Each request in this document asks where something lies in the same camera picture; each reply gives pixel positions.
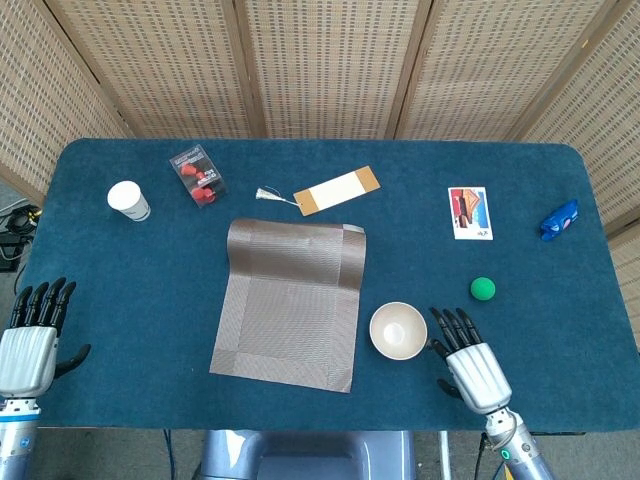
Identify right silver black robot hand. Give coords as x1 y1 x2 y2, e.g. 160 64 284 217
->
428 306 513 415

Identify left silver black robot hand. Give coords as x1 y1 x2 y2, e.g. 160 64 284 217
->
0 277 92 400

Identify beige bowl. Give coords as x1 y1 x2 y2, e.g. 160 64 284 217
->
369 301 429 361

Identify brown woven placemat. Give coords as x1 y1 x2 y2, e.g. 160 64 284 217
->
208 217 368 395

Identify green ball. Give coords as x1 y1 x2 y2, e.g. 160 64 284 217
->
469 276 497 303

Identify silver table leg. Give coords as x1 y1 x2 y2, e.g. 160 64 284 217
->
437 430 452 480

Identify blue tablecloth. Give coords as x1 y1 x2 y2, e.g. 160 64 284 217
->
0 138 640 434

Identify colourful photo postcard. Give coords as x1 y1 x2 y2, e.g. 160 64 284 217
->
447 186 495 242

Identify blue snack packet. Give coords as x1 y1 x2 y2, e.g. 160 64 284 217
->
539 199 580 243

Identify white paper cup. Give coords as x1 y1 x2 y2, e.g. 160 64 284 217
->
106 180 152 224

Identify blue-grey robot torso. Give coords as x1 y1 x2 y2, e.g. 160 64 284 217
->
192 428 416 480

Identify brown cream bookmark with tassel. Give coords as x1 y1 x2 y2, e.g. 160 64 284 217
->
255 165 382 218

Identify clear box of red caps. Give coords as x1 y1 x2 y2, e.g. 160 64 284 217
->
168 144 229 210

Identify woven wooden folding screen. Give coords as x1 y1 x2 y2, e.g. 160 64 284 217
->
0 0 640 349

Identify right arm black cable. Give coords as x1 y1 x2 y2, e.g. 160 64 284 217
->
472 432 489 480

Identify black floor cables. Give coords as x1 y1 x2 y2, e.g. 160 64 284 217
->
0 202 44 274

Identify blue cable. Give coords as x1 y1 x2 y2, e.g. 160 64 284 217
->
162 429 176 480

